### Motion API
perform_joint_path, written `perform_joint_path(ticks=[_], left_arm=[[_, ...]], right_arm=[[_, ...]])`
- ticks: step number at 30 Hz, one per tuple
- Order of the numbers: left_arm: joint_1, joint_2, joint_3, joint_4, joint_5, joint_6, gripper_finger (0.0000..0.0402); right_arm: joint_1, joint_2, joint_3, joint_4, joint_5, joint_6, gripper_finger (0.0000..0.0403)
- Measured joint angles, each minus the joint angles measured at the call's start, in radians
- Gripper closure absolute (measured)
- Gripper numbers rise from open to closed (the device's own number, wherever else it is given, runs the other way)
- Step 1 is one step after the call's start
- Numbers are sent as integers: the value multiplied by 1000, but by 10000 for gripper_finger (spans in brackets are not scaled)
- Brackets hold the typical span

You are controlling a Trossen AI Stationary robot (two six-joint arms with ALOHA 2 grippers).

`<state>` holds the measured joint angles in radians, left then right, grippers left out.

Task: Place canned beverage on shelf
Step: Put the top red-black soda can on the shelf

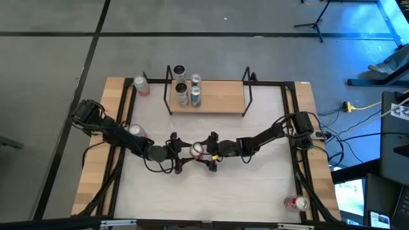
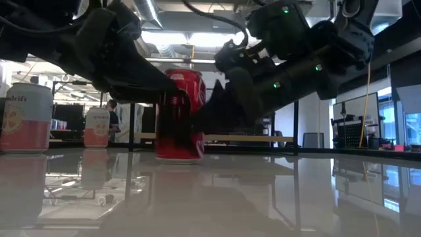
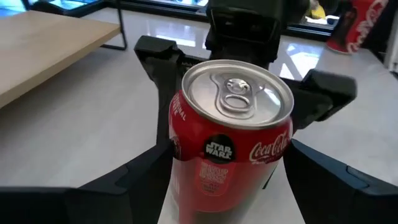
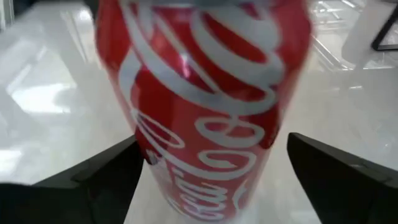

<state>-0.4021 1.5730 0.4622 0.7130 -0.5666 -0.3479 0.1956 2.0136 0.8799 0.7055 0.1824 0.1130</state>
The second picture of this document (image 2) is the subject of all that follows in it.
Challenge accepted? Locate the pink white sparkling water can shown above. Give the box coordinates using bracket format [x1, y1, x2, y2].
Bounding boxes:
[84, 107, 111, 148]
[0, 82, 55, 155]

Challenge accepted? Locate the yellow hanging cable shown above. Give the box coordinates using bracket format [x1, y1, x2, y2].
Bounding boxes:
[358, 62, 372, 149]

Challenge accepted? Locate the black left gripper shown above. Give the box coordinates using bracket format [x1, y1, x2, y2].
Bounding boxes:
[59, 1, 185, 103]

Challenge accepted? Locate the grey board with black frame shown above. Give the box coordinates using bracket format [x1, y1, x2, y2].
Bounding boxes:
[332, 92, 380, 145]

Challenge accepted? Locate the black pegboard rack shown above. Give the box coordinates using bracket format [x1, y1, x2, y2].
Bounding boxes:
[330, 101, 379, 149]

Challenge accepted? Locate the wooden shelf with black frame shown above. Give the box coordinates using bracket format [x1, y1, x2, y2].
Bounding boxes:
[129, 98, 300, 157]

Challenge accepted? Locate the long white ceiling light bar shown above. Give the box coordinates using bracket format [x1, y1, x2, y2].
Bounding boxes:
[144, 57, 216, 65]

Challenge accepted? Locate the black looped gripper cable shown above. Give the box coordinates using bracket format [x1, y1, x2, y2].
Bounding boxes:
[180, 0, 250, 47]

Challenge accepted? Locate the red cola can black lettering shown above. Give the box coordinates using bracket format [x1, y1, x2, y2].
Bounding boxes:
[155, 68, 207, 165]

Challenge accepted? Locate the grey waste bin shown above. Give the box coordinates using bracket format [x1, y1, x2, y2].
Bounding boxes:
[302, 132, 325, 149]

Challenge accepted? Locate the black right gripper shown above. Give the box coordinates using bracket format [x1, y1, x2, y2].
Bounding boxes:
[193, 41, 274, 131]

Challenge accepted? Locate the person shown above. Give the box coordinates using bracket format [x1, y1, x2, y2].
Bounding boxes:
[105, 99, 121, 143]

